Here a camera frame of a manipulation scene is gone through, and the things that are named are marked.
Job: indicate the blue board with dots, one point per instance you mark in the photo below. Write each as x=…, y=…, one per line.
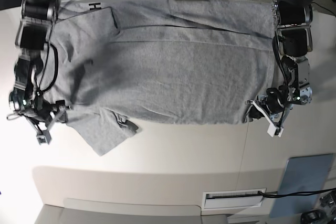
x=306, y=173

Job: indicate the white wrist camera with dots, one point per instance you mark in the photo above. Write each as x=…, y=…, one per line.
x=43, y=137
x=275, y=131

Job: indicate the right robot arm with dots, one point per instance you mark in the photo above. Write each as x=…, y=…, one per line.
x=37, y=20

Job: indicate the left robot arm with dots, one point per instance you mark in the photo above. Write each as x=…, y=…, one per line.
x=291, y=43

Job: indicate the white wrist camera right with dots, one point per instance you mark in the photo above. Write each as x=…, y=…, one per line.
x=43, y=137

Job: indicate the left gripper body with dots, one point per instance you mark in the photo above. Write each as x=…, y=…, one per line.
x=271, y=106

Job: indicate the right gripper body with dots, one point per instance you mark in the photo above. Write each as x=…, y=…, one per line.
x=42, y=120

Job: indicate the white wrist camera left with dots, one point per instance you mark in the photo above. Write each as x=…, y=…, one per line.
x=275, y=131

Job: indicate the grey T-shirt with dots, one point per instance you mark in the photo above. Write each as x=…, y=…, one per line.
x=164, y=61

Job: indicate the white cable slot cover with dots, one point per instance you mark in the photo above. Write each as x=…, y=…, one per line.
x=236, y=199

